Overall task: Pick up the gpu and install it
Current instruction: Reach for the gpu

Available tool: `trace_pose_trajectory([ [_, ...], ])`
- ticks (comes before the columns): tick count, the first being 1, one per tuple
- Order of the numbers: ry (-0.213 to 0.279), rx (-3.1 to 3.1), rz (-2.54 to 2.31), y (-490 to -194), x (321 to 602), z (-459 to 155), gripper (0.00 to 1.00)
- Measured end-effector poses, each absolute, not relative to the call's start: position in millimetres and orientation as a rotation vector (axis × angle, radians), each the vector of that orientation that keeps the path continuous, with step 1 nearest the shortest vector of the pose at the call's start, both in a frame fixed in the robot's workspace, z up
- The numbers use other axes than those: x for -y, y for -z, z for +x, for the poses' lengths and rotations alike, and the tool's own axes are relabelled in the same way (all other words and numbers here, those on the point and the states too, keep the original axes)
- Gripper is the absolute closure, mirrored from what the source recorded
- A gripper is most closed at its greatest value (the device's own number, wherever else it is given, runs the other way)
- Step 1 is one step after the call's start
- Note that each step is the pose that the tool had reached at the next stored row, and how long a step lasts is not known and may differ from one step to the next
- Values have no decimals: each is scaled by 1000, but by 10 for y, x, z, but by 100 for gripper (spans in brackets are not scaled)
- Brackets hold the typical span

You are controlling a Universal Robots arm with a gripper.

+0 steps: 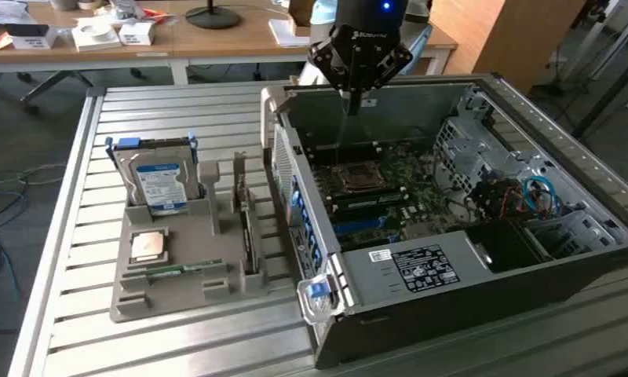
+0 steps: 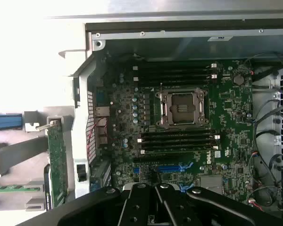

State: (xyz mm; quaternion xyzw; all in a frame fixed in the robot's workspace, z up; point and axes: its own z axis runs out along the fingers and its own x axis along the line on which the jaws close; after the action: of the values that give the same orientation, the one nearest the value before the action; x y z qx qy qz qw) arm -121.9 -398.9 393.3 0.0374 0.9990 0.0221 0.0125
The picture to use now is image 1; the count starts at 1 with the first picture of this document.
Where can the perforated metal drive cage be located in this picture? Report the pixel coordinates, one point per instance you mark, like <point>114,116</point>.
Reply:
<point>465,153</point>

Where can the green motherboard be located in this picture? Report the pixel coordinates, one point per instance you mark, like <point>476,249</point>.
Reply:
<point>424,204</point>

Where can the CPU socket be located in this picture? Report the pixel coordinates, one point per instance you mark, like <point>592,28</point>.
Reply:
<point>362,176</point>

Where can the black and white box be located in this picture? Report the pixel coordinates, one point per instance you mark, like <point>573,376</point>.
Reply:
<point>30,39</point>

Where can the wooden desk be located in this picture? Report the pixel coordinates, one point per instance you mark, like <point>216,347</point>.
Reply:
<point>214,39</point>

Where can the orange packet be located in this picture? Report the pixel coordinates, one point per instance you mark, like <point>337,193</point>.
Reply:
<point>156,15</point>

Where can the grey power supply unit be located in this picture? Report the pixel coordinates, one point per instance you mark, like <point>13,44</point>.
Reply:
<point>376,282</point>

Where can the white box with label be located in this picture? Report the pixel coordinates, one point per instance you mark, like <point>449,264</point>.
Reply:
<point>136,34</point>

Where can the blue case latch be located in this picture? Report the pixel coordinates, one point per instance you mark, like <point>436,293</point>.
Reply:
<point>316,291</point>

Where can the black plastic shroud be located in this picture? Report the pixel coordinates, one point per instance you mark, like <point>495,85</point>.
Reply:
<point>507,247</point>

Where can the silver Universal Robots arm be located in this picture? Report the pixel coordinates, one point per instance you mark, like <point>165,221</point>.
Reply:
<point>310,77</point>

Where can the brown cardboard box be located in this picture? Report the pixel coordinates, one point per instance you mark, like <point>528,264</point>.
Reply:
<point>298,12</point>

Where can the low-profile graphics card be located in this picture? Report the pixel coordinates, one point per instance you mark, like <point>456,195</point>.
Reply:
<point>249,235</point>

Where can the wooden cabinet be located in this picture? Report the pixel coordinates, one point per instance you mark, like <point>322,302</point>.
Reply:
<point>512,39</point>

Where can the grey parts rack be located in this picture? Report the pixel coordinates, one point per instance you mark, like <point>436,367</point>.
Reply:
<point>188,243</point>

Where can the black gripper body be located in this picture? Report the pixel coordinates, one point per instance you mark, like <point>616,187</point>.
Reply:
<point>368,35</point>

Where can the metal disk bay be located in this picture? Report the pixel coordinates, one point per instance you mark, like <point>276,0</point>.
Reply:
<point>580,231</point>

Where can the green RAM stick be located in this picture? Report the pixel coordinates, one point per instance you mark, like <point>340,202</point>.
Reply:
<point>188,268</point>

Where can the blue expansion slot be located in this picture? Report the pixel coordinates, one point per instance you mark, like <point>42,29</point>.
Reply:
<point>361,227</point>

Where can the hard disk in blue caddy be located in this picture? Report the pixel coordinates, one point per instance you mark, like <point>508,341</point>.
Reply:
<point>158,184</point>

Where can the black open PC case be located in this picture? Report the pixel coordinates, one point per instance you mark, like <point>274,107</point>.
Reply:
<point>449,314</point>

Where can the white box under tape roll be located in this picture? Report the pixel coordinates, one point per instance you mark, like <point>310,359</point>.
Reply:
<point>96,45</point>

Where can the labelled RAM stick in slot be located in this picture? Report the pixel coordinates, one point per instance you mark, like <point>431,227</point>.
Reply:
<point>370,203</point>

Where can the black lamp base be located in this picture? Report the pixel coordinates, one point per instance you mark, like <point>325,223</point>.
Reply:
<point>212,19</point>

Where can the white paper stack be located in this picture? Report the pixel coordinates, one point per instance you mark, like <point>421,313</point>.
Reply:
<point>288,35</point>

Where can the CPU chip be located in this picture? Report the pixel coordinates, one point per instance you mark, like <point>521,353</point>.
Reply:
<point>146,247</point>

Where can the white tape roll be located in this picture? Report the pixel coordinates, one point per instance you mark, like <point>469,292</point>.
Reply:
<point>96,32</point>

